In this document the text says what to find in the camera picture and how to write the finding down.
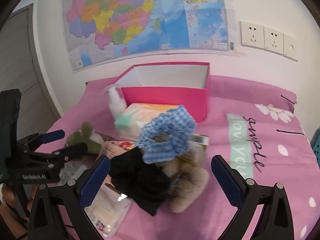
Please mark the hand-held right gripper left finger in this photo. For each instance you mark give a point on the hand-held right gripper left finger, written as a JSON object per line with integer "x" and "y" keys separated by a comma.
{"x": 96, "y": 180}

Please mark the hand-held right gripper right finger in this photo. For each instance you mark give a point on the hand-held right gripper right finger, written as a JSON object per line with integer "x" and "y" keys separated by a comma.
{"x": 226, "y": 181}

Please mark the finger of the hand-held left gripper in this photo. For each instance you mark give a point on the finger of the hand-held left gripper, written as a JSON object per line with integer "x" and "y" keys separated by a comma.
{"x": 75, "y": 149}
{"x": 52, "y": 135}

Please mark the green plush toy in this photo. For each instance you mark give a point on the green plush toy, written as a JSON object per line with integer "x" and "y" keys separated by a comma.
{"x": 83, "y": 132}

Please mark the floral pocket tissue pack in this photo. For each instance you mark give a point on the floral pocket tissue pack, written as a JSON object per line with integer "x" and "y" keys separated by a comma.
{"x": 117, "y": 148}

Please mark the black scrunchie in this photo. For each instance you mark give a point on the black scrunchie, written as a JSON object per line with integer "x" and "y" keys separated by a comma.
{"x": 140, "y": 180}

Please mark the beige plush toy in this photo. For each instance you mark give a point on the beige plush toy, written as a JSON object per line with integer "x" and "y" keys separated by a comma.
{"x": 200, "y": 140}

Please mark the blue gingham scrunchie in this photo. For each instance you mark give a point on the blue gingham scrunchie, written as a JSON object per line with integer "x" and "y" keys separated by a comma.
{"x": 180, "y": 120}

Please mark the pink cardboard box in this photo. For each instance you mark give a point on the pink cardboard box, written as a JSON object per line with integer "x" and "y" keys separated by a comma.
{"x": 162, "y": 97}

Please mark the person's left hand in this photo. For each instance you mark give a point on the person's left hand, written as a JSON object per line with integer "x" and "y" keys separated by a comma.
{"x": 7, "y": 205}

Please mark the clear plastic packet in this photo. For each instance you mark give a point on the clear plastic packet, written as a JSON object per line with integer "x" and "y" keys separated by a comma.
{"x": 107, "y": 210}

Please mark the pink printed bedsheet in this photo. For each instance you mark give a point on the pink printed bedsheet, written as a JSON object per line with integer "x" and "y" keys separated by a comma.
{"x": 275, "y": 170}

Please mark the grey door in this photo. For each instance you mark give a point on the grey door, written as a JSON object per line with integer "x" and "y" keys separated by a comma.
{"x": 22, "y": 62}

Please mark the white pump lotion bottle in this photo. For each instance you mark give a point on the white pump lotion bottle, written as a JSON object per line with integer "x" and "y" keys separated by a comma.
{"x": 116, "y": 103}

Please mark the pastel tissue box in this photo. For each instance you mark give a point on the pastel tissue box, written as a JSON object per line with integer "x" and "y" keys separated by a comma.
{"x": 130, "y": 120}

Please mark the blue perforated plastic basket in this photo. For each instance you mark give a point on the blue perforated plastic basket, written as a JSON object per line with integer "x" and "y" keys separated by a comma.
{"x": 316, "y": 147}

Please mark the colourful wall map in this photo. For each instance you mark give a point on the colourful wall map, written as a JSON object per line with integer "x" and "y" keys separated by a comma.
{"x": 125, "y": 17}

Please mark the white wall socket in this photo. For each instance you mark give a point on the white wall socket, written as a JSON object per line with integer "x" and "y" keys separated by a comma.
{"x": 273, "y": 40}
{"x": 252, "y": 35}

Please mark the white wall switch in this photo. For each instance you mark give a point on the white wall switch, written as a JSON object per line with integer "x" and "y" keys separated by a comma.
{"x": 290, "y": 47}

